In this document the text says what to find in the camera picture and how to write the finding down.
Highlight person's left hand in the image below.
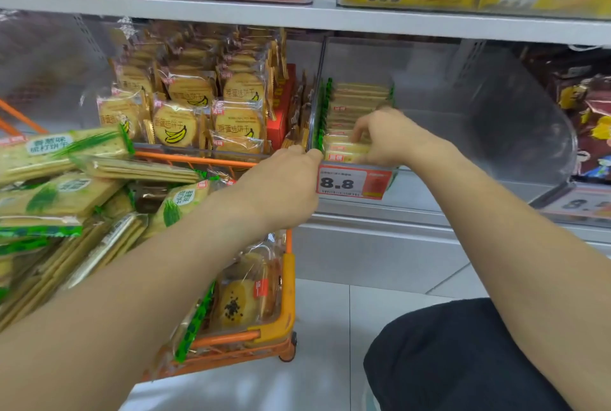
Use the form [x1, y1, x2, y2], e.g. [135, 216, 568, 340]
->
[217, 144, 325, 235]

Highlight row of dark red bags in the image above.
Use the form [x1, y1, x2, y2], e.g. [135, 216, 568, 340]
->
[524, 45, 611, 183]

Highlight white metal store shelf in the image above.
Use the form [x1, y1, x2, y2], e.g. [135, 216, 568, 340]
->
[0, 0, 611, 295]

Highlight person's right forearm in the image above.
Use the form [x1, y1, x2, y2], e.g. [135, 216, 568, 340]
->
[405, 136, 611, 411]

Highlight person's right hand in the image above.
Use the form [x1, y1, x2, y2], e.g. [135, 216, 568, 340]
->
[351, 106, 449, 169]

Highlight person's white right shoe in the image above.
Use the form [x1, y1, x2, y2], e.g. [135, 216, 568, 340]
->
[362, 384, 381, 411]

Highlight green cracker packets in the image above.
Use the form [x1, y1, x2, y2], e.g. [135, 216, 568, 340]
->
[313, 77, 397, 166]
[0, 127, 225, 364]

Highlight orange shopping cart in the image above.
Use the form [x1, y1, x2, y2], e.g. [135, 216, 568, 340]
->
[0, 98, 298, 383]

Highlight person's left forearm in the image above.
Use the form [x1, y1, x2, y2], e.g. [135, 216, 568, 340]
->
[0, 181, 287, 411]

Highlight person's right leg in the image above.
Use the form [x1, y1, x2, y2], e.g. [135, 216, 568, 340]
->
[363, 297, 559, 411]

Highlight group of banana biscuit packets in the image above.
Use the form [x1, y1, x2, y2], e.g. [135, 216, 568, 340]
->
[97, 23, 290, 157]

